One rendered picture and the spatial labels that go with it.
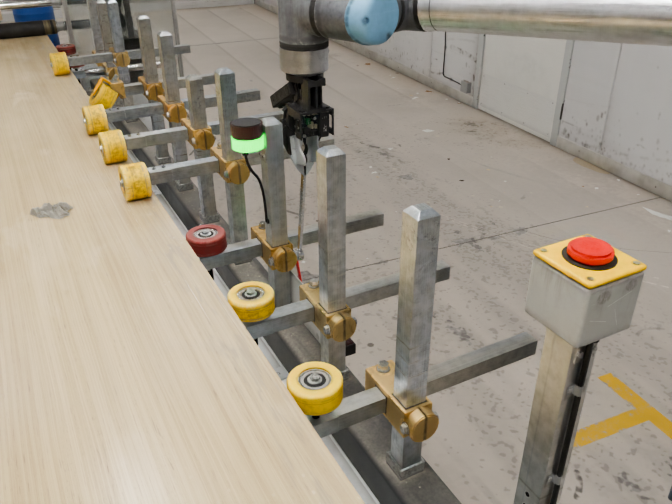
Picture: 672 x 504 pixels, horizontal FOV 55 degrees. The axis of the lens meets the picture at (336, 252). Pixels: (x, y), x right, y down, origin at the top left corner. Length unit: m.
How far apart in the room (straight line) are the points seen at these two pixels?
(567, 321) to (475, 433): 1.58
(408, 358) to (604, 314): 0.37
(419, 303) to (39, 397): 0.54
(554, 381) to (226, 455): 0.41
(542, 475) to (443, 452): 1.35
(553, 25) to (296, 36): 0.43
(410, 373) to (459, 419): 1.28
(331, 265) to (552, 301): 0.54
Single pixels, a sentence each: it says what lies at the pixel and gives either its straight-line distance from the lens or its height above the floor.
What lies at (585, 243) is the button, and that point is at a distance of 0.63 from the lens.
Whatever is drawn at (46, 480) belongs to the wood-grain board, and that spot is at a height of 0.90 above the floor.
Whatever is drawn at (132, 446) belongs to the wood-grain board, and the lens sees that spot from 0.89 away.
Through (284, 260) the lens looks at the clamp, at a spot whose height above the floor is 0.85.
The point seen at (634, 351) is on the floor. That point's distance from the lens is 2.68.
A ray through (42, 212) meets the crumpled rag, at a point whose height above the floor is 0.91.
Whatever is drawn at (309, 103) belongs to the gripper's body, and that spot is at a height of 1.17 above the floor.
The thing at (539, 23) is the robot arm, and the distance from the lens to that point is 1.11.
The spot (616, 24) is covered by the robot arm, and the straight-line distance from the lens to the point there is 1.07.
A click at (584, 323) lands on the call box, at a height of 1.18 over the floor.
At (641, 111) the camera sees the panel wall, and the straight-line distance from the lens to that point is 4.05.
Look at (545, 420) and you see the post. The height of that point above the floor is 1.03.
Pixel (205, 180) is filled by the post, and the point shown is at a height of 0.83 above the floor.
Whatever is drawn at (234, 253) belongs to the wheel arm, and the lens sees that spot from 1.35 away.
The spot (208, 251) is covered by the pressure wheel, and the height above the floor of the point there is 0.89.
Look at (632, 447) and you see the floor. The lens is 2.28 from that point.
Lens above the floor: 1.51
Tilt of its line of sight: 30 degrees down
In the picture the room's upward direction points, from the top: straight up
